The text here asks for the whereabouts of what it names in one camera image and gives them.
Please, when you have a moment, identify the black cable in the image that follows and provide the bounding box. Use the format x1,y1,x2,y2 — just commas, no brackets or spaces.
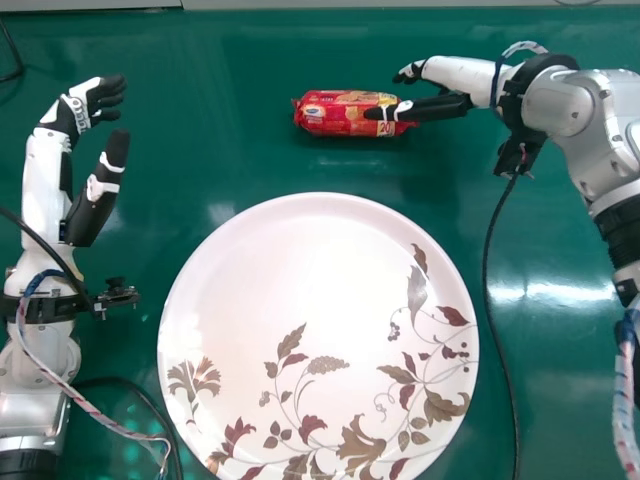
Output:
0,17,25,82
0,206,99,314
69,375,185,480
480,172,524,480

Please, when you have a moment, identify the plate with brown leaf pattern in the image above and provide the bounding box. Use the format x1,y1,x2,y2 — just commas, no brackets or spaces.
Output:
156,192,480,480

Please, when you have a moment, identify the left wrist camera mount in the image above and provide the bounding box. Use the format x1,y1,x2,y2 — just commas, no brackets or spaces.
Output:
92,276,142,322

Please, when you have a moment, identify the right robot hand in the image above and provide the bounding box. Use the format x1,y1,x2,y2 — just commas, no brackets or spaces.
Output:
363,52,581,132

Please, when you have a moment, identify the red biscuit packet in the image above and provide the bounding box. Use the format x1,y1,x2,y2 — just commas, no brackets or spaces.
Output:
291,89,420,140

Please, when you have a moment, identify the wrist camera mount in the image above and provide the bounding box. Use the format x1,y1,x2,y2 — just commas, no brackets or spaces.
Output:
92,276,142,322
493,122,547,180

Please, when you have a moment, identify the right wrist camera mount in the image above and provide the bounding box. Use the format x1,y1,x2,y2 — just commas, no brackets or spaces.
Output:
493,122,547,180

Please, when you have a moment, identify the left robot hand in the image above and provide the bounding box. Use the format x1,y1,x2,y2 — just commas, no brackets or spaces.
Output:
0,74,133,327

